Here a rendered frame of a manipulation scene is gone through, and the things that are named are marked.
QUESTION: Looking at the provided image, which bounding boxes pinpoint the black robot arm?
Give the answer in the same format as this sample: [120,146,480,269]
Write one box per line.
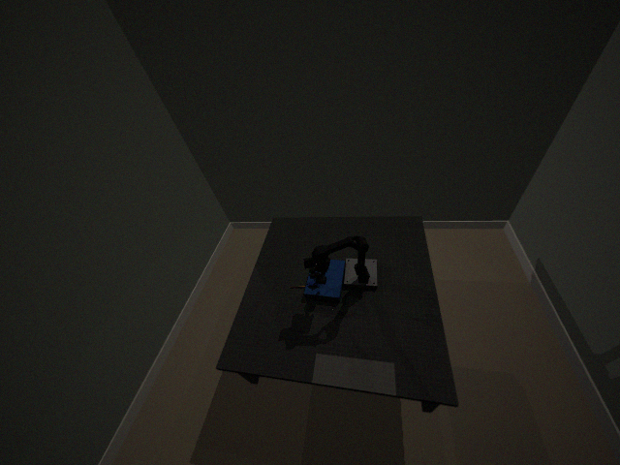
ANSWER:
[303,235,370,284]

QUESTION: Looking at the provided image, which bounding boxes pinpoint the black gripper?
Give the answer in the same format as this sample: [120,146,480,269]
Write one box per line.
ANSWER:
[316,258,330,284]

